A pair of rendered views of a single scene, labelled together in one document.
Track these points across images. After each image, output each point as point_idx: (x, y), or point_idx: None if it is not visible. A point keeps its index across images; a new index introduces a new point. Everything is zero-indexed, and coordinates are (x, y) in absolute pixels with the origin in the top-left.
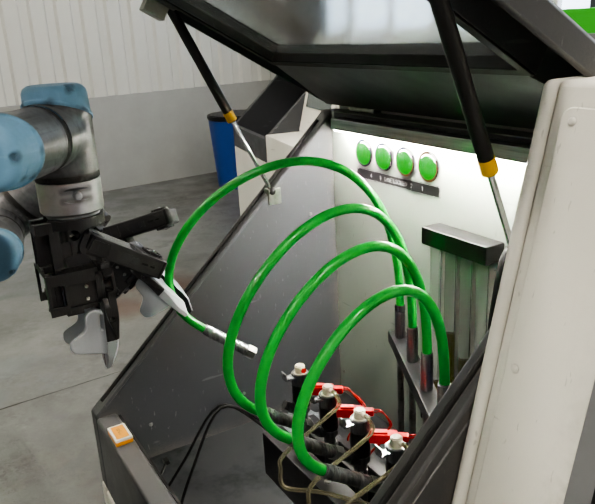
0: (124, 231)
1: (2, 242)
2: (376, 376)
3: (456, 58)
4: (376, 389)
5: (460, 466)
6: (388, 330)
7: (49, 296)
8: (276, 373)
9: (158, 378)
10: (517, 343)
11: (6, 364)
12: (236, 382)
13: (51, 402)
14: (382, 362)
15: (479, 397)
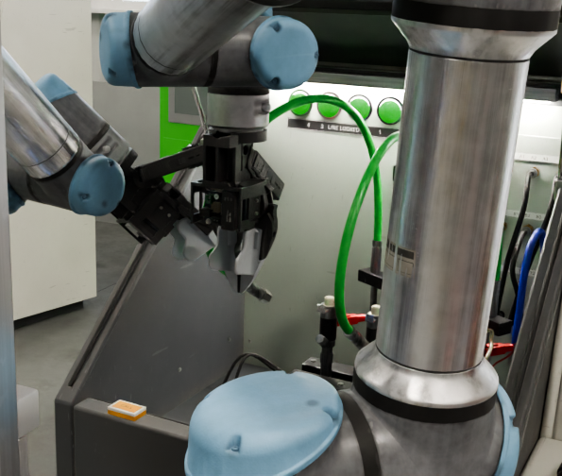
0: (163, 169)
1: (117, 168)
2: (301, 333)
3: None
4: (300, 348)
5: (559, 325)
6: (323, 280)
7: (241, 208)
8: (202, 346)
9: (121, 354)
10: None
11: None
12: (175, 357)
13: None
14: (312, 316)
15: None
